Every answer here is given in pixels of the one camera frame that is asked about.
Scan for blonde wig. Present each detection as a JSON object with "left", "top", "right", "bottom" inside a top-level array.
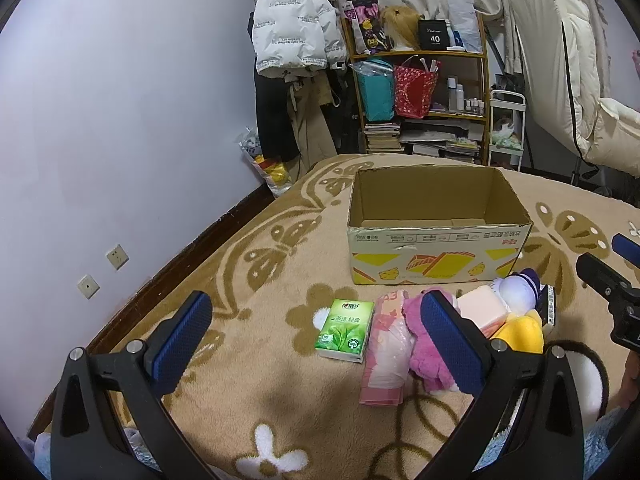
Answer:
[{"left": 382, "top": 5, "right": 423, "bottom": 52}]

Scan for stack of books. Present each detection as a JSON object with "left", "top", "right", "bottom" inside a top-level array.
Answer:
[{"left": 363, "top": 121, "right": 402, "bottom": 153}]

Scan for white puffer jacket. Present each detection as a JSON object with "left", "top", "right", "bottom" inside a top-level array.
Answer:
[{"left": 251, "top": 0, "right": 347, "bottom": 79}]

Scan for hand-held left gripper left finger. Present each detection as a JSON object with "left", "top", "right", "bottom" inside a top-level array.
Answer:
[{"left": 50, "top": 290, "right": 221, "bottom": 480}]

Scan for black pink printed bag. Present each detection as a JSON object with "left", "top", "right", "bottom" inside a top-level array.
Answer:
[{"left": 344, "top": 0, "right": 388, "bottom": 56}]

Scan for white power wall socket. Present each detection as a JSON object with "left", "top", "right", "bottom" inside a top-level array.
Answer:
[{"left": 106, "top": 244, "right": 130, "bottom": 270}]

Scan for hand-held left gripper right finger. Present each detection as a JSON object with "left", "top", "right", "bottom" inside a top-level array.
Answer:
[{"left": 415, "top": 290, "right": 586, "bottom": 480}]

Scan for black hanging clothes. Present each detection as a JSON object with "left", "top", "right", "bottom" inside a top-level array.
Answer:
[{"left": 252, "top": 67, "right": 301, "bottom": 163}]

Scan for pink plush toy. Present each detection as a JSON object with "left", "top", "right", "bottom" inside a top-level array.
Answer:
[{"left": 402, "top": 287, "right": 481, "bottom": 393}]

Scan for printed cardboard box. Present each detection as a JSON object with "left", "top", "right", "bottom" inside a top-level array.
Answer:
[{"left": 346, "top": 165, "right": 533, "bottom": 286}]

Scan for khaki trousers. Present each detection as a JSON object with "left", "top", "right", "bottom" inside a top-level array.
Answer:
[{"left": 287, "top": 72, "right": 341, "bottom": 176}]

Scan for black box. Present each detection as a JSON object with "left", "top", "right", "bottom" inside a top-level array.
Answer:
[{"left": 418, "top": 19, "right": 449, "bottom": 51}]

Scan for cream padded recliner chair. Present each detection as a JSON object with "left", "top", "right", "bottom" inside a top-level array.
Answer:
[{"left": 510, "top": 0, "right": 640, "bottom": 196}]

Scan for pile of magazines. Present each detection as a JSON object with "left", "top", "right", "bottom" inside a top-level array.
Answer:
[{"left": 400, "top": 120, "right": 483, "bottom": 163}]

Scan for red patterned bag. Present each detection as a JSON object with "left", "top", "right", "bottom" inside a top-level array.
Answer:
[{"left": 392, "top": 57, "right": 440, "bottom": 120}]

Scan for black white striped object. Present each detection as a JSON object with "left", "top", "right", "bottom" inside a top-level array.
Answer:
[{"left": 537, "top": 284, "right": 557, "bottom": 333}]

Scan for beige flower blanket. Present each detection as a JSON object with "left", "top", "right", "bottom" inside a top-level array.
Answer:
[{"left": 27, "top": 152, "right": 640, "bottom": 480}]

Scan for green tissue pack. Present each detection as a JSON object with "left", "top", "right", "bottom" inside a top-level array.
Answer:
[{"left": 314, "top": 299, "right": 376, "bottom": 361}]

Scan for white paper bag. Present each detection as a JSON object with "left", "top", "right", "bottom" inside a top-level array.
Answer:
[{"left": 446, "top": 0, "right": 483, "bottom": 53}]

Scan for white trolley cart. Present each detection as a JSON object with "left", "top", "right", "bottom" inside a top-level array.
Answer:
[{"left": 487, "top": 89, "right": 527, "bottom": 171}]

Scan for person's right hand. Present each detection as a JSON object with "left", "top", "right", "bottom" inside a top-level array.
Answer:
[{"left": 620, "top": 355, "right": 640, "bottom": 411}]

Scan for wooden shelf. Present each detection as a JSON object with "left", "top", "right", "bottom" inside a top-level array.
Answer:
[{"left": 341, "top": 7, "right": 491, "bottom": 166}]

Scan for yellow plush pouch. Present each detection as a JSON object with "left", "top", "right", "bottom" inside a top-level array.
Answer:
[{"left": 492, "top": 310, "right": 545, "bottom": 356}]

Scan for clear plastic bag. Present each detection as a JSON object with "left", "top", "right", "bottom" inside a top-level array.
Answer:
[{"left": 239, "top": 127, "right": 293, "bottom": 198}]

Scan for white brown plush toy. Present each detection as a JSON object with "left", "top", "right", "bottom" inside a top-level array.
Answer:
[{"left": 492, "top": 117, "right": 518, "bottom": 143}]

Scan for teal bag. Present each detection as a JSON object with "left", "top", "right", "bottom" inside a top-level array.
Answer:
[{"left": 357, "top": 60, "right": 396, "bottom": 122}]

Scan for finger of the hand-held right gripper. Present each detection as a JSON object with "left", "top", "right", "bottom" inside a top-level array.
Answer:
[
  {"left": 575, "top": 252, "right": 630, "bottom": 307},
  {"left": 611, "top": 233, "right": 640, "bottom": 263}
]

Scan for white round-hole wall socket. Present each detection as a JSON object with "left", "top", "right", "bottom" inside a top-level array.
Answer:
[{"left": 76, "top": 274, "right": 100, "bottom": 300}]

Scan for purple plush doll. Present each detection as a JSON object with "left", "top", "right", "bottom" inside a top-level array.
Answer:
[{"left": 492, "top": 267, "right": 543, "bottom": 318}]

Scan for pink plastic tissue pack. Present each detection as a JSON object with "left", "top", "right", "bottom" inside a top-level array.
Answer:
[{"left": 359, "top": 294, "right": 426, "bottom": 407}]

